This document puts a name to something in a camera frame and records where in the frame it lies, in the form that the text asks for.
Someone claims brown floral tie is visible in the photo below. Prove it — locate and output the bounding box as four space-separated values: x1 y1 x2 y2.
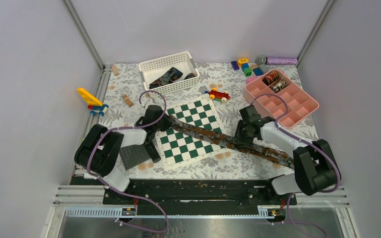
171 118 294 169

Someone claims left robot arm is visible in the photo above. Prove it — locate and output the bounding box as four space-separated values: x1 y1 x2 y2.
74 105 172 204

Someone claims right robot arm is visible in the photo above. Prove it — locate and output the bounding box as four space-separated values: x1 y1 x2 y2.
235 105 341 204

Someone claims wooden block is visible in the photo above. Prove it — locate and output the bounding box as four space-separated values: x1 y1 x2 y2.
111 65 119 76
122 94 134 107

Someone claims floral table mat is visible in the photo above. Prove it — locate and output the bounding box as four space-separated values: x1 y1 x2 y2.
88 62 329 180

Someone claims black microphone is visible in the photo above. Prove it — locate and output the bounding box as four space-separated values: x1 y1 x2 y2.
144 141 161 163

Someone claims green white chessboard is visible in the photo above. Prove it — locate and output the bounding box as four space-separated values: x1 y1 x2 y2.
155 94 228 170

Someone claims dark blue patterned tie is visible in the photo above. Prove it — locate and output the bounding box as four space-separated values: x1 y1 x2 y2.
144 67 200 94

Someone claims white plastic basket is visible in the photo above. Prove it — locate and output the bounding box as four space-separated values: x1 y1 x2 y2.
138 51 200 95

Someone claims grey lego baseplate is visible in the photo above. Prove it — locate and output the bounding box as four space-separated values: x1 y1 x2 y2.
119 145 151 170

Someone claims red toy car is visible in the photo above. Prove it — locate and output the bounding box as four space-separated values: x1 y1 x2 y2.
205 88 231 103

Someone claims pink cylinder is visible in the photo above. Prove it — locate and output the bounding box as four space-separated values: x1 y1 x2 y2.
246 76 258 84

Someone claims yellow blue toy crane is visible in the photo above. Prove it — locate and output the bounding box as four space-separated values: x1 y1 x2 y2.
77 87 109 116

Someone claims brown rolled tie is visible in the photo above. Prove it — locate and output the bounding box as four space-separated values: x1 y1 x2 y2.
269 79 288 93

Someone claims pink compartment tray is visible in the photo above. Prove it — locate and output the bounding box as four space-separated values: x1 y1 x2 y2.
244 69 319 128

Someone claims red rolled tie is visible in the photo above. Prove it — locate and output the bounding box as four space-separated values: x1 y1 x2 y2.
262 70 280 86

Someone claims green block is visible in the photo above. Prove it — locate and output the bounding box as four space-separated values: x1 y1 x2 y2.
243 67 252 77

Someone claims blue block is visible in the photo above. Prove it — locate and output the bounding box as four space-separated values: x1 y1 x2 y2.
253 67 264 76

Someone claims purple block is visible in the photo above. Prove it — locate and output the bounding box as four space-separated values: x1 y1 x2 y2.
231 61 240 70

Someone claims purple glitter microphone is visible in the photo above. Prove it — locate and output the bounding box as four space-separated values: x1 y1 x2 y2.
255 56 298 65

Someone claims yellow ring block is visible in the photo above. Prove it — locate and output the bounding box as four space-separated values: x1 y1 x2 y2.
237 58 249 65

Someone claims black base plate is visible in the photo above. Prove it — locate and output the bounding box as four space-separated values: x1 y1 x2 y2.
103 178 289 216

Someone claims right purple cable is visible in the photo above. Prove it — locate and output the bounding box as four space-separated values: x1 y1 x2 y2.
250 93 342 238

